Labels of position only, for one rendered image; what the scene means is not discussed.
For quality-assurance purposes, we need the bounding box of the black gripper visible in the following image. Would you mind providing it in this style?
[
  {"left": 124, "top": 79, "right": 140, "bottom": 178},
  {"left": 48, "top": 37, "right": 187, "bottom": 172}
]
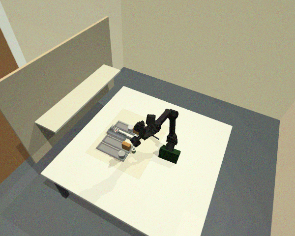
[{"left": 130, "top": 124, "right": 158, "bottom": 147}]

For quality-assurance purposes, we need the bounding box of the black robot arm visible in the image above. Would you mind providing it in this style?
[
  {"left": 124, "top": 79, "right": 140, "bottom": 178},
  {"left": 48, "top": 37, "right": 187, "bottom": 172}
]
[{"left": 134, "top": 109, "right": 178, "bottom": 151}]

